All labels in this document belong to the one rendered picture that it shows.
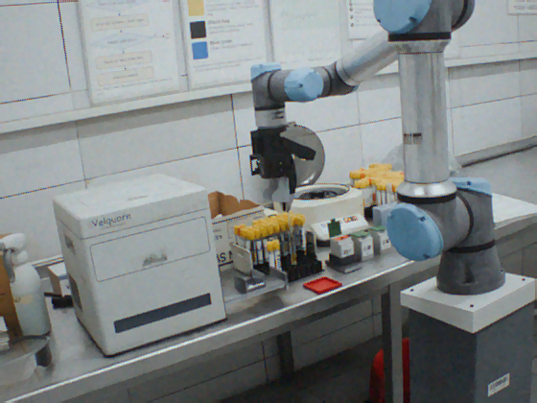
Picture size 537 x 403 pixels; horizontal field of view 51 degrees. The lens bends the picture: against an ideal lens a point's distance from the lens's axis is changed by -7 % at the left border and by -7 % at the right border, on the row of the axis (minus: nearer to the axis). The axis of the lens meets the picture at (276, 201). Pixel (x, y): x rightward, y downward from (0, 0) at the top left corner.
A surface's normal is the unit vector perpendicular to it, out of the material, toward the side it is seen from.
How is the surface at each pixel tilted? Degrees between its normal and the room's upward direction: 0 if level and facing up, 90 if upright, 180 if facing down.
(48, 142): 90
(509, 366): 90
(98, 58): 93
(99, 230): 89
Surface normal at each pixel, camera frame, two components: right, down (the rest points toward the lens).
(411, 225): -0.75, 0.35
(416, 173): -0.64, 0.25
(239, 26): 0.54, 0.20
